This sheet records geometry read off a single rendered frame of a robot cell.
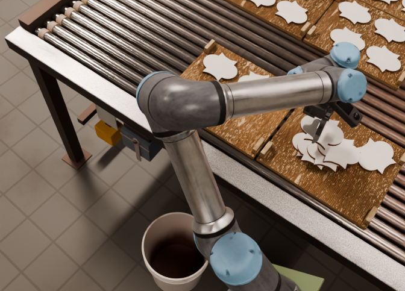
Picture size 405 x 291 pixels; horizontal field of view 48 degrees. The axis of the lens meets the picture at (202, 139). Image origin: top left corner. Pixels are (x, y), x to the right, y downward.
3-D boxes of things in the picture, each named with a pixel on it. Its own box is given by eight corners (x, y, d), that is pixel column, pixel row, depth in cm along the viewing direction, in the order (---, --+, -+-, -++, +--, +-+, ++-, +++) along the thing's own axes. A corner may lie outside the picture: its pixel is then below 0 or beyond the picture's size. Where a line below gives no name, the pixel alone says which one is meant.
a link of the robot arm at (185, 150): (220, 286, 115) (139, 89, 95) (199, 258, 128) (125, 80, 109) (260, 262, 118) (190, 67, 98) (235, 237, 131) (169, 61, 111)
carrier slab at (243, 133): (253, 159, 155) (254, 157, 153) (158, 100, 166) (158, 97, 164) (302, 94, 170) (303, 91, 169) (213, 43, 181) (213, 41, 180)
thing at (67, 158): (77, 170, 251) (36, 70, 178) (61, 159, 255) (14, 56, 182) (92, 155, 257) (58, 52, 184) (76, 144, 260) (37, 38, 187)
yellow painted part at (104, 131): (113, 147, 189) (105, 115, 169) (96, 136, 192) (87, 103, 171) (125, 134, 193) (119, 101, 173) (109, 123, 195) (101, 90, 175)
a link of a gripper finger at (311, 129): (299, 136, 144) (309, 112, 139) (316, 144, 143) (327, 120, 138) (296, 140, 142) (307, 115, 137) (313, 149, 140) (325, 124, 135)
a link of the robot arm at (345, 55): (323, 45, 116) (350, 35, 119) (314, 73, 126) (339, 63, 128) (342, 66, 113) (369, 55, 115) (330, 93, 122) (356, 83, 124)
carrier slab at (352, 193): (364, 230, 143) (366, 228, 142) (255, 160, 155) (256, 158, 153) (408, 153, 159) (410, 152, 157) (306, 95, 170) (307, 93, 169)
